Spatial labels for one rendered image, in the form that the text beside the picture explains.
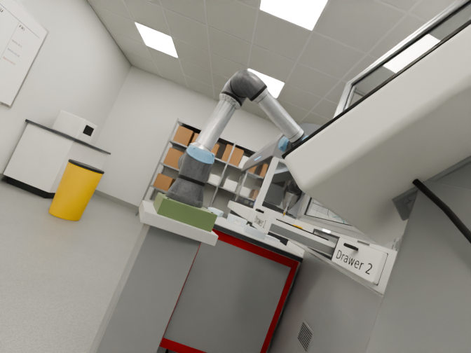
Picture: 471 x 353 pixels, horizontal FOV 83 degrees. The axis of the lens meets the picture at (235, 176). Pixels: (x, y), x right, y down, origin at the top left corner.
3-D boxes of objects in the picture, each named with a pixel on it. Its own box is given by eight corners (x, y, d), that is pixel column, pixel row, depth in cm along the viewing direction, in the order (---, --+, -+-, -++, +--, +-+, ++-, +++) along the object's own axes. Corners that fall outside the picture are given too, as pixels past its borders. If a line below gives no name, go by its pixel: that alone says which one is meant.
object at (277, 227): (267, 231, 118) (272, 218, 119) (256, 223, 143) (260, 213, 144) (347, 262, 121) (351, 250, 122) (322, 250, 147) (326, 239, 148)
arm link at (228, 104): (175, 169, 111) (239, 65, 119) (172, 169, 125) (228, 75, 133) (199, 183, 114) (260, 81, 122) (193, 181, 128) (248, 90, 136)
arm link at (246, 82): (251, 55, 109) (324, 141, 121) (242, 65, 119) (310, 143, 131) (233, 73, 106) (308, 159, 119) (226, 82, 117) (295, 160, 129)
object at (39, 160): (-5, 180, 350) (36, 97, 362) (52, 184, 465) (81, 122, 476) (46, 200, 351) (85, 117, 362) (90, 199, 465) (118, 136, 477)
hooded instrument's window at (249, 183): (252, 208, 213) (272, 157, 218) (230, 200, 390) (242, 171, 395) (376, 258, 223) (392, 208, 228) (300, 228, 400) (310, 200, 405)
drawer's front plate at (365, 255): (373, 283, 88) (383, 251, 89) (331, 260, 116) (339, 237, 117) (377, 285, 88) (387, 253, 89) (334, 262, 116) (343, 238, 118)
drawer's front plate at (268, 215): (263, 233, 116) (272, 210, 117) (251, 225, 145) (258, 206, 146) (267, 234, 116) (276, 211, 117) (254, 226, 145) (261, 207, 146)
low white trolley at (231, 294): (144, 363, 130) (202, 218, 137) (163, 307, 192) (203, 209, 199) (251, 398, 135) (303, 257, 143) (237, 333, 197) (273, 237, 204)
